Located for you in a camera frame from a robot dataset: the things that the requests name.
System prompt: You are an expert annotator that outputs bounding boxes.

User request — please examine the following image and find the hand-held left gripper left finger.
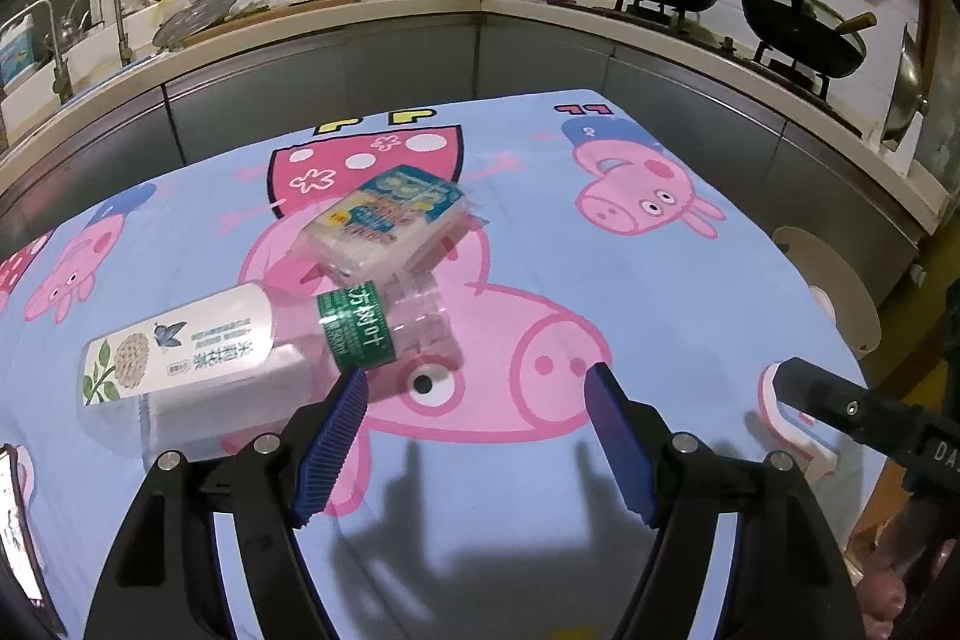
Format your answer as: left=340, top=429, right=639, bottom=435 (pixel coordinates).
left=86, top=366, right=370, bottom=640

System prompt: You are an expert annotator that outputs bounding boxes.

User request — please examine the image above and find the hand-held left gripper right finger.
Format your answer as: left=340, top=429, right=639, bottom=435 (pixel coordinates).
left=585, top=364, right=860, bottom=640

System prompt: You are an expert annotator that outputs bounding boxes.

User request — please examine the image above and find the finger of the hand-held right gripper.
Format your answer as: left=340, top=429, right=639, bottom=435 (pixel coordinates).
left=775, top=356, right=920, bottom=465

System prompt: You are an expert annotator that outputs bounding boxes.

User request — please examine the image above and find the clear tea bottle floral label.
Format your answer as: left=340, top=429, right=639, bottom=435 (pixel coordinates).
left=75, top=276, right=462, bottom=453

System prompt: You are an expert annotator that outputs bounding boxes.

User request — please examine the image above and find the person's right hand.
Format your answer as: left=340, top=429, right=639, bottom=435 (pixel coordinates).
left=855, top=524, right=917, bottom=640

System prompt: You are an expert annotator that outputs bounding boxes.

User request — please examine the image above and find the beige plastic stool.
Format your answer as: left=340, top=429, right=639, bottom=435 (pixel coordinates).
left=772, top=226, right=882, bottom=356

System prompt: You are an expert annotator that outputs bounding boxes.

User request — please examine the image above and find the printed blanket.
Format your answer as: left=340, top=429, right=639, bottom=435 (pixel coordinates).
left=0, top=89, right=893, bottom=640

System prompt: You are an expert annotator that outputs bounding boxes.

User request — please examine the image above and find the blue white tissue pack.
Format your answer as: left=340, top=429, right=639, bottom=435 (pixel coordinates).
left=296, top=164, right=488, bottom=281

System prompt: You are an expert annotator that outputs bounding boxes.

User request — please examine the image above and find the steel wok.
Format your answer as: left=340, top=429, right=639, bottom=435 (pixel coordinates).
left=879, top=29, right=931, bottom=152

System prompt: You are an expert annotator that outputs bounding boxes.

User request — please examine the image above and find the smartphone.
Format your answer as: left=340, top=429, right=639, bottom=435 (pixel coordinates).
left=0, top=445, right=47, bottom=620

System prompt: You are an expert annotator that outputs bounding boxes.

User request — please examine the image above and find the kitchen counter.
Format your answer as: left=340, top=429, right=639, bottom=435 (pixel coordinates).
left=0, top=0, right=950, bottom=326

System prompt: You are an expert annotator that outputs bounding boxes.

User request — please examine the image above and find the black wok with lid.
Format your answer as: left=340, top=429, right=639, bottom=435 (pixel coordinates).
left=739, top=0, right=878, bottom=80

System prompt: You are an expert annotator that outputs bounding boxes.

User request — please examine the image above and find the gas stove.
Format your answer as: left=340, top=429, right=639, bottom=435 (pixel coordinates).
left=600, top=0, right=863, bottom=133

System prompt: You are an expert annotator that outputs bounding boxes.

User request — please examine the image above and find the round pot lid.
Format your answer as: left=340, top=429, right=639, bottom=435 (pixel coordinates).
left=154, top=0, right=241, bottom=47

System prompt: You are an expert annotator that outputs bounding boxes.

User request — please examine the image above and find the tall steel faucet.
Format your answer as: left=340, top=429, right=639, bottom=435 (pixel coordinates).
left=71, top=0, right=130, bottom=70

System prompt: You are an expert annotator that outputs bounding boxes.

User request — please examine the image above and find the short steel faucet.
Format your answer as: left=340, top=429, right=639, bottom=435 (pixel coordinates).
left=22, top=0, right=70, bottom=101

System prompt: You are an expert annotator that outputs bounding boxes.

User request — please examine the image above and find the blue label white container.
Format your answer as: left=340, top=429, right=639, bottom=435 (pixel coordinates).
left=0, top=21, right=38, bottom=90

